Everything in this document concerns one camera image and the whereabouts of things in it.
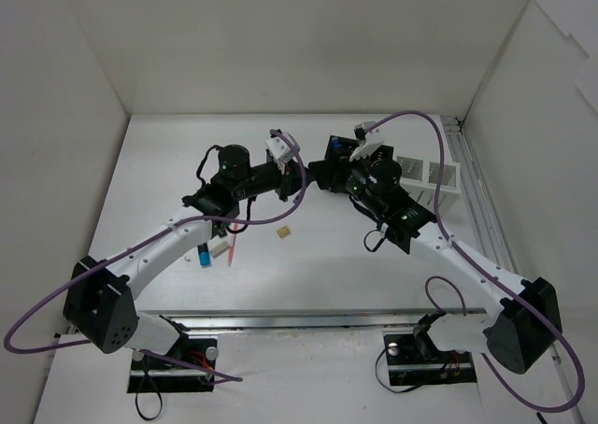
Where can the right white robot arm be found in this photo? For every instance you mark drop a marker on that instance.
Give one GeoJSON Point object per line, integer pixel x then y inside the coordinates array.
{"type": "Point", "coordinates": [521, 315]}

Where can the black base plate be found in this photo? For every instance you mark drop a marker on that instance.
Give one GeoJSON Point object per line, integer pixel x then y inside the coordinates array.
{"type": "Point", "coordinates": [408, 369]}
{"type": "Point", "coordinates": [149, 374]}

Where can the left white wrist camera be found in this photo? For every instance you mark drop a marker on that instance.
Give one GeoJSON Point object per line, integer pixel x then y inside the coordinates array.
{"type": "Point", "coordinates": [282, 148]}

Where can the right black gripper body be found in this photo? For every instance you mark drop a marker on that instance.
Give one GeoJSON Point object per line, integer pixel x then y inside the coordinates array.
{"type": "Point", "coordinates": [334, 174]}

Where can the small tan eraser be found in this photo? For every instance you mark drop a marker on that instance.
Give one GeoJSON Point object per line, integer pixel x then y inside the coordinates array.
{"type": "Point", "coordinates": [283, 232]}

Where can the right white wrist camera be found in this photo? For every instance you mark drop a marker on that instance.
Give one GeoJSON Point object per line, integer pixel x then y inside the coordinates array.
{"type": "Point", "coordinates": [369, 140]}

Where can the blue cap black highlighter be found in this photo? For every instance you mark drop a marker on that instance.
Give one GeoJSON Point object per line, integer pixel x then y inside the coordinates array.
{"type": "Point", "coordinates": [204, 255]}

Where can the grey white eraser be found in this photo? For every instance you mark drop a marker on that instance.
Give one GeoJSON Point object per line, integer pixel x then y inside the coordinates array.
{"type": "Point", "coordinates": [217, 249]}

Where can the pink gel pen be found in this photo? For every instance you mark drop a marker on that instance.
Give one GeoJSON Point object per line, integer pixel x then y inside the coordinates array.
{"type": "Point", "coordinates": [231, 249]}

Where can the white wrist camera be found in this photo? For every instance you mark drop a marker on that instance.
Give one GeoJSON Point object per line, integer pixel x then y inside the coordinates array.
{"type": "Point", "coordinates": [369, 140]}
{"type": "Point", "coordinates": [282, 148]}

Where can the white slotted pen holder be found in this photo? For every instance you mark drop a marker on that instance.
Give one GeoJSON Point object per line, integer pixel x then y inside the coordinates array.
{"type": "Point", "coordinates": [419, 179]}

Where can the black slotted pen holder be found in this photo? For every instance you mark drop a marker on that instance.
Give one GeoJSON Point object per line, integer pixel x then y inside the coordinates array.
{"type": "Point", "coordinates": [337, 167]}

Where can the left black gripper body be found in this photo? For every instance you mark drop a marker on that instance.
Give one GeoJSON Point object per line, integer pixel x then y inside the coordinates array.
{"type": "Point", "coordinates": [285, 181]}

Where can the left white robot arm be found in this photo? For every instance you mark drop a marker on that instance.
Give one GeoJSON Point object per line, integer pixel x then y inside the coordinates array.
{"type": "Point", "coordinates": [101, 301]}

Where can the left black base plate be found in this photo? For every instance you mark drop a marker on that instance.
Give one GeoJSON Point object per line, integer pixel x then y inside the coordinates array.
{"type": "Point", "coordinates": [149, 374]}

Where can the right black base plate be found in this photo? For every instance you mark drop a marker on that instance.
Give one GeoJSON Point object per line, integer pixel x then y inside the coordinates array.
{"type": "Point", "coordinates": [408, 369]}

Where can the aluminium front rail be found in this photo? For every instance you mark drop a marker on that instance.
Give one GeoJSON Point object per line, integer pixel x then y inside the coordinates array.
{"type": "Point", "coordinates": [214, 321]}

